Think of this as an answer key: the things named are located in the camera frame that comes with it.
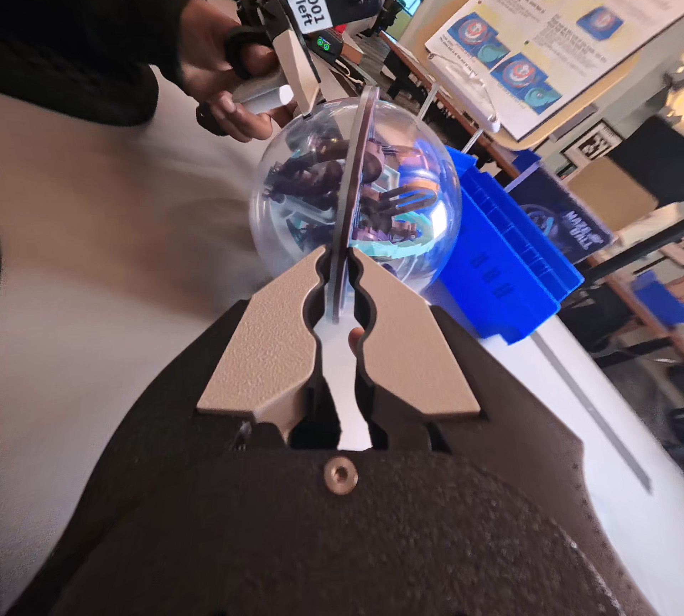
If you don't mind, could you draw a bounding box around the small black device green display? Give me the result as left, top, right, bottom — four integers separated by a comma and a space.
310, 31, 345, 59

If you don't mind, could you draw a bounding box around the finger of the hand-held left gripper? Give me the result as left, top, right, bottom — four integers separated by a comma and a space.
271, 27, 323, 115

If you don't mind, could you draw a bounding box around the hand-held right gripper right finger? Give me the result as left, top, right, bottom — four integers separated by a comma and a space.
353, 249, 482, 444

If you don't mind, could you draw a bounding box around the white stand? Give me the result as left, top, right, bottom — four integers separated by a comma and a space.
415, 50, 503, 136

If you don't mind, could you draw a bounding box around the person's left hand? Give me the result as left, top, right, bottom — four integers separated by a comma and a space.
177, 0, 298, 142

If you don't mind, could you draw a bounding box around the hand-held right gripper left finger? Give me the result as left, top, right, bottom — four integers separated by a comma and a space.
198, 246, 327, 446

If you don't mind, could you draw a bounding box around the blue plastic bin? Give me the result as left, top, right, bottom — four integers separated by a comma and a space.
426, 146, 585, 345

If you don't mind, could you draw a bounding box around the light wooden board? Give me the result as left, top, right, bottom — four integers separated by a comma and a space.
426, 0, 684, 141

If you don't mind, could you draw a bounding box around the dark blue box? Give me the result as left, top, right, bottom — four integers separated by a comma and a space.
508, 166, 615, 264

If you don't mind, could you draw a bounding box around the person's left forearm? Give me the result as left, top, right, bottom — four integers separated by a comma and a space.
0, 0, 204, 127

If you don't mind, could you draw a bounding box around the clear plastic maze ball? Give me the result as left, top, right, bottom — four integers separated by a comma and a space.
249, 85, 462, 294

